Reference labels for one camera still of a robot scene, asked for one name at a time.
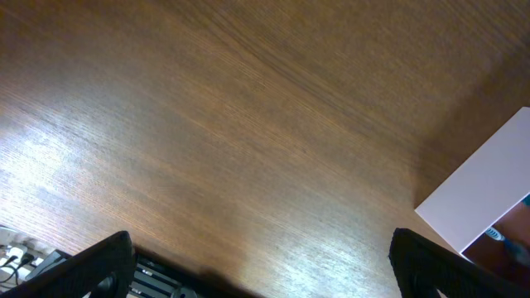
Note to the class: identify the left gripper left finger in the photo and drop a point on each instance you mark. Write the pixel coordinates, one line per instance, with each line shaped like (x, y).
(104, 270)

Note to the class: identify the teal mouthwash bottle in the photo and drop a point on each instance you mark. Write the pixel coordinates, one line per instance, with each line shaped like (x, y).
(526, 200)

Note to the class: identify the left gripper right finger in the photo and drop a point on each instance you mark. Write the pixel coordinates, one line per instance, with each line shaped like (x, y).
(424, 269)

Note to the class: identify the black equipment rack with cables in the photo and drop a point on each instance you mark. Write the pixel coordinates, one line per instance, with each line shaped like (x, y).
(154, 276)

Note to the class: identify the white square cardboard box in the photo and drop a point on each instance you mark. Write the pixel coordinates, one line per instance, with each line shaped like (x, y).
(487, 191)

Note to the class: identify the blue white toothbrush with cap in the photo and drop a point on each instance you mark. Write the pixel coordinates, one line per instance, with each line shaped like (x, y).
(515, 250)

